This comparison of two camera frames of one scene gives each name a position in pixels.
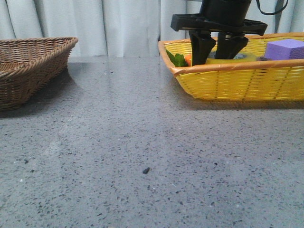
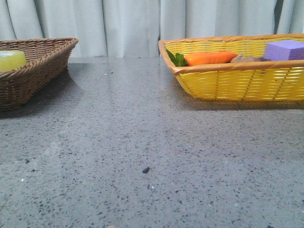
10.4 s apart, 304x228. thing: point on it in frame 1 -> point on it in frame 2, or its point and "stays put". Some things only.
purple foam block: (285, 49) stays put
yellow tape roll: (248, 56) -> (12, 60)
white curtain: (126, 28) stays put
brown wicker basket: (29, 65) stays put
